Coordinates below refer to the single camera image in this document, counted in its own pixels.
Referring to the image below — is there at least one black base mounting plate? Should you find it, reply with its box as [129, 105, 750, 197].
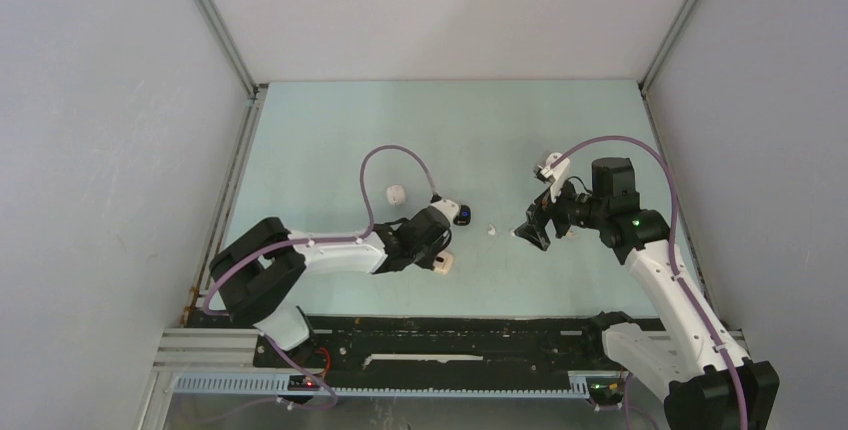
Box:
[290, 316, 626, 393]

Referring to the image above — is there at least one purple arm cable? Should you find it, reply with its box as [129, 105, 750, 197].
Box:
[546, 135, 750, 430]
[201, 144, 442, 318]

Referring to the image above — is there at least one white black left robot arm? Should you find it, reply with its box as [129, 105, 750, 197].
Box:
[204, 199, 470, 367]

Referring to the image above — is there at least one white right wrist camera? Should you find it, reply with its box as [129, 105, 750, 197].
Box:
[533, 152, 571, 203]

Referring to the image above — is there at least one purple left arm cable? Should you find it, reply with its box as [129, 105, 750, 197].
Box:
[201, 144, 442, 318]

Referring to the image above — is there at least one pink charging case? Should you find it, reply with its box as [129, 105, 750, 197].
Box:
[433, 251, 455, 275]

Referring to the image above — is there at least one black gold-trimmed charging case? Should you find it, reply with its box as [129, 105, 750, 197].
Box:
[453, 205, 471, 226]

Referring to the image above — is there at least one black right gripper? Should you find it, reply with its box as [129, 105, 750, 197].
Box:
[514, 171, 608, 250]

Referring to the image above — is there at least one grey slotted cable duct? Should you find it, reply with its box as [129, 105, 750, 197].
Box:
[172, 372, 590, 400]

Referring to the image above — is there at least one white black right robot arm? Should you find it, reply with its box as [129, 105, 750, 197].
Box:
[513, 153, 780, 429]

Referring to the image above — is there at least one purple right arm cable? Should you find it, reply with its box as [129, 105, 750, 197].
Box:
[546, 135, 750, 430]

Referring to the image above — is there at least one white charging case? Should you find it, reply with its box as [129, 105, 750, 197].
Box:
[386, 184, 407, 206]

